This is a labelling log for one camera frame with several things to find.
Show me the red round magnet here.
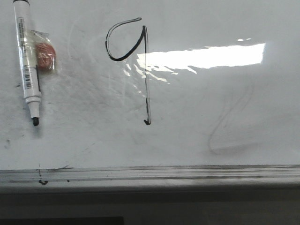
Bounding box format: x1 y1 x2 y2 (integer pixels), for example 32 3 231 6
30 30 56 74

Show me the white whiteboard marker pen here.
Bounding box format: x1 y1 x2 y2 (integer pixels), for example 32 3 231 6
13 0 42 127

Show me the white whiteboard surface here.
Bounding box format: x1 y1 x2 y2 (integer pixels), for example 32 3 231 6
0 0 300 170

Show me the aluminium whiteboard frame rail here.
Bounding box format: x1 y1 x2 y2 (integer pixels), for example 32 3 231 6
0 165 300 191

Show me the dark panel below whiteboard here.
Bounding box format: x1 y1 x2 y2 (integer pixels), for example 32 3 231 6
0 217 124 225

